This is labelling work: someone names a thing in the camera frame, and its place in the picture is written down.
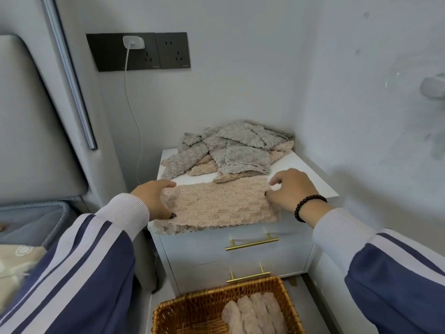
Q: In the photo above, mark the person's right hand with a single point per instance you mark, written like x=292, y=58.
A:
x=295, y=187

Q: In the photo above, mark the person's left hand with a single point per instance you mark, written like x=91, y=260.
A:
x=151, y=199

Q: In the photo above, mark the pile of beige grey towels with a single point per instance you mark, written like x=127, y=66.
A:
x=236, y=149

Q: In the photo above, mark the orange wicker basket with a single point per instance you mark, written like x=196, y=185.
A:
x=194, y=309

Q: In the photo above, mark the person's right forearm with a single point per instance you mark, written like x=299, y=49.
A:
x=389, y=281

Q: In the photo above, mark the person's left forearm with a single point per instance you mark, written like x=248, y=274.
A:
x=76, y=274

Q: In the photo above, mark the white nightstand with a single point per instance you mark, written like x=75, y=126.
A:
x=194, y=253

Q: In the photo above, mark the grey padded headboard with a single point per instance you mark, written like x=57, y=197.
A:
x=34, y=128

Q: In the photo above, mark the silver headboard trim strip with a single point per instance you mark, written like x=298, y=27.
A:
x=71, y=76

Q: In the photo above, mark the patterned beige bedspread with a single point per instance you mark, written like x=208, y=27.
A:
x=17, y=267

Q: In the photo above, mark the white charger plug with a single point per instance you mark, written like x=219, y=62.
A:
x=133, y=43

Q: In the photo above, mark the narrow black wall socket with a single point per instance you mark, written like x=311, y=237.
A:
x=172, y=50

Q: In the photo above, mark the wide black wall socket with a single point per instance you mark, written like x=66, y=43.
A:
x=104, y=52

